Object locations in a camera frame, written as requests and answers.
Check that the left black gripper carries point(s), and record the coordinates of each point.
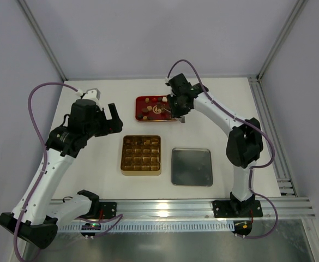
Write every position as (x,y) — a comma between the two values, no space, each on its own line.
(109,125)

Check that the gold chocolate box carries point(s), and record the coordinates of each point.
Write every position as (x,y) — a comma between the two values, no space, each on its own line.
(141,160)

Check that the red chocolate tray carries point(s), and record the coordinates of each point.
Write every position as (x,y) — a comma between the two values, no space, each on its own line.
(152,109)

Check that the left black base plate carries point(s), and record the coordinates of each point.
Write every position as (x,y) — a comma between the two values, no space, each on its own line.
(107,210)

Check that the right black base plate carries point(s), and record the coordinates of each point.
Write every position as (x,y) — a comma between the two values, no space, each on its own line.
(224,209)

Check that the slotted cable duct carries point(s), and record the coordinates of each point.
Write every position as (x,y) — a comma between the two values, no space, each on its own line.
(128,226)

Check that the silver tin lid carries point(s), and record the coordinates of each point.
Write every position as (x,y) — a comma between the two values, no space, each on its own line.
(191,167)

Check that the aluminium rail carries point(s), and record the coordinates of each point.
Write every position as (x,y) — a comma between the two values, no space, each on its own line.
(287,208)

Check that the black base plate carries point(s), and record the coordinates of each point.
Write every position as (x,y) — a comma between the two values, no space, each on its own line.
(224,209)
(107,210)

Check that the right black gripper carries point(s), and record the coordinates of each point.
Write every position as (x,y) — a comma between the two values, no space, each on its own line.
(175,106)

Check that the metal tongs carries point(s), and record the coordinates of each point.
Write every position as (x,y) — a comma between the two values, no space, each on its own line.
(166,115)

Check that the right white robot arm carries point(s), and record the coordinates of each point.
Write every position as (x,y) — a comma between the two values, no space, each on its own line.
(244,142)

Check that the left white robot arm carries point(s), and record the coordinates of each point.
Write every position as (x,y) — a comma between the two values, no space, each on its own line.
(31,220)

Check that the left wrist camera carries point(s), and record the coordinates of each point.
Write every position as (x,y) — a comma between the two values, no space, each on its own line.
(92,94)

